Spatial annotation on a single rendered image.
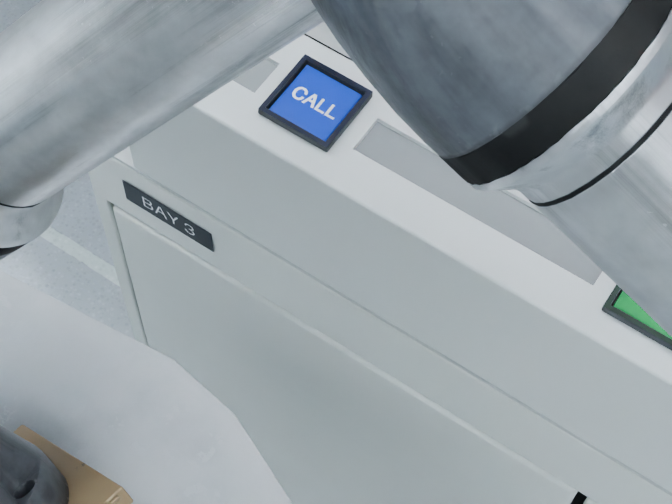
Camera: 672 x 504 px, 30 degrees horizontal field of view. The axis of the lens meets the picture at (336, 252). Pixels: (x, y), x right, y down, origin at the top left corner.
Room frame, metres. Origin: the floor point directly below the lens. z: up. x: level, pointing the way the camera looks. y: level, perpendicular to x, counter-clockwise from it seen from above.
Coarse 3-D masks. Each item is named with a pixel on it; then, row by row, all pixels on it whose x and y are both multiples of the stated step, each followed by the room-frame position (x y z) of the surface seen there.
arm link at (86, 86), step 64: (64, 0) 0.39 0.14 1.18; (128, 0) 0.37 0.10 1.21; (192, 0) 0.36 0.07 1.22; (256, 0) 0.36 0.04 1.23; (0, 64) 0.38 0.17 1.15; (64, 64) 0.36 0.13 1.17; (128, 64) 0.36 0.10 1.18; (192, 64) 0.35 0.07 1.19; (256, 64) 0.37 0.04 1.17; (0, 128) 0.35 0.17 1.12; (64, 128) 0.35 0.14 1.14; (128, 128) 0.35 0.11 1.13; (0, 192) 0.34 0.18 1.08; (0, 256) 0.33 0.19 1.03
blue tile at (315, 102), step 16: (304, 80) 0.51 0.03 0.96; (320, 80) 0.51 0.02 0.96; (288, 96) 0.50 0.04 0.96; (304, 96) 0.50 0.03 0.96; (320, 96) 0.50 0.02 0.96; (336, 96) 0.50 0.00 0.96; (352, 96) 0.50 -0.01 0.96; (288, 112) 0.49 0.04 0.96; (304, 112) 0.49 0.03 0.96; (320, 112) 0.49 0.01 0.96; (336, 112) 0.49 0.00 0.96; (304, 128) 0.47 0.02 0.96; (320, 128) 0.47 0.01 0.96
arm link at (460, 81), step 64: (320, 0) 0.27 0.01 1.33; (384, 0) 0.26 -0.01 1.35; (448, 0) 0.25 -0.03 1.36; (512, 0) 0.25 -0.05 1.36; (576, 0) 0.25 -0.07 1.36; (640, 0) 0.26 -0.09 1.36; (384, 64) 0.25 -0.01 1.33; (448, 64) 0.24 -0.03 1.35; (512, 64) 0.23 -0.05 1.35; (576, 64) 0.23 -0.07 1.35; (640, 64) 0.24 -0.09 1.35; (448, 128) 0.23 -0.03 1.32; (512, 128) 0.22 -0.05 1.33; (576, 128) 0.22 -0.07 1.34; (640, 128) 0.23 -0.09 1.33; (576, 192) 0.22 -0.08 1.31; (640, 192) 0.22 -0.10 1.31; (640, 256) 0.20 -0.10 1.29
